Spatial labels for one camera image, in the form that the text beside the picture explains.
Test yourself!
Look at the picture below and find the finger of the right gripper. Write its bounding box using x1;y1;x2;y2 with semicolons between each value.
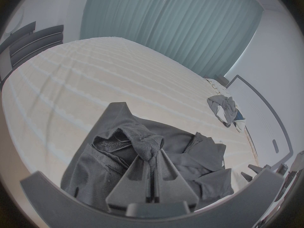
248;164;264;174
241;171;253;183

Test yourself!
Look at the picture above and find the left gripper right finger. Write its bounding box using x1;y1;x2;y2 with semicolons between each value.
153;149;199;210

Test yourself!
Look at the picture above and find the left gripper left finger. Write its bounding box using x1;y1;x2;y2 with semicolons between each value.
106;155;153;210

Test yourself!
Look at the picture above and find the black T-shirt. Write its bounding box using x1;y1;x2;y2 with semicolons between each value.
60;102;234;211

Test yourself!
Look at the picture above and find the pile of clothes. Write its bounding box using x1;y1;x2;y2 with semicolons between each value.
207;95;238;128

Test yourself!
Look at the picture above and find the bed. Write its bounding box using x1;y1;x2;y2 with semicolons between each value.
1;37;294;206

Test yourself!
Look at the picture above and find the blue and white garment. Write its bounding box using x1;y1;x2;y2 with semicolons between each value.
233;111;247;133

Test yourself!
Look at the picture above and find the white printed pillow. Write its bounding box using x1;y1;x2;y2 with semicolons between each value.
205;79;226;87

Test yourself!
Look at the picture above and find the grey bedside table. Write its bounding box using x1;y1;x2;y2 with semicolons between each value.
215;74;229;85

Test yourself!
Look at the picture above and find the blue-green curtain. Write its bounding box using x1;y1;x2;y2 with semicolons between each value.
79;0;265;78

